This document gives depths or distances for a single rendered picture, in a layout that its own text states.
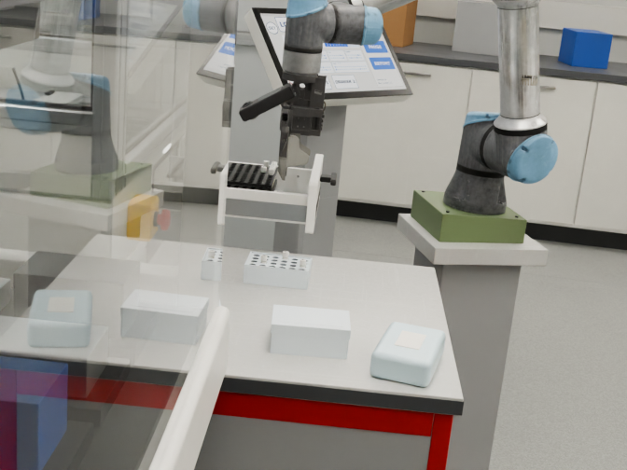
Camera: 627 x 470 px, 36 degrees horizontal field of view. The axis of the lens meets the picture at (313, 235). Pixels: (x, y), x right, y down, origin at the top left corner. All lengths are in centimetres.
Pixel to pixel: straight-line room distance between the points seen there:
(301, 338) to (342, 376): 10
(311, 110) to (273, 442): 67
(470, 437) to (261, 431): 104
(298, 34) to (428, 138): 318
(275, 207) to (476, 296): 58
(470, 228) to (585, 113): 283
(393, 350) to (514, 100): 80
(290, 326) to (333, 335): 7
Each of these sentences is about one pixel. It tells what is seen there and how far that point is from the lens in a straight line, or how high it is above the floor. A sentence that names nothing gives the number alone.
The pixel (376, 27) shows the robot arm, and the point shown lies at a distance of 192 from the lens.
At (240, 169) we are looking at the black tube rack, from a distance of 214.
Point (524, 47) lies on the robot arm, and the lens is 210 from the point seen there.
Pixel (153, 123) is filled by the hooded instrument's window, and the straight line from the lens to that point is 74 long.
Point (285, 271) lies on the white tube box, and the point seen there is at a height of 79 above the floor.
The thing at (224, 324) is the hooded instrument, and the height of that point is 90.
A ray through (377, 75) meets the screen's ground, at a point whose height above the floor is 102.
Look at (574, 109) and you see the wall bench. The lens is 502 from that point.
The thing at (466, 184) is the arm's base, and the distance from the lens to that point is 229.
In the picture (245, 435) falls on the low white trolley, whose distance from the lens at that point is 153.
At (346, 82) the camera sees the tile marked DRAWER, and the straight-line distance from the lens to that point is 292.
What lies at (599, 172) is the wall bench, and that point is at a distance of 510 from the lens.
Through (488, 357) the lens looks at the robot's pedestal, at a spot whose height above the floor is 47.
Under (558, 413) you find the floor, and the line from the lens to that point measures 329.
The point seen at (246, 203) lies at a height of 87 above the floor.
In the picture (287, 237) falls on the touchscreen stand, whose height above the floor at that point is 49.
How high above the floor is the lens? 140
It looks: 17 degrees down
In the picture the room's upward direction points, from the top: 5 degrees clockwise
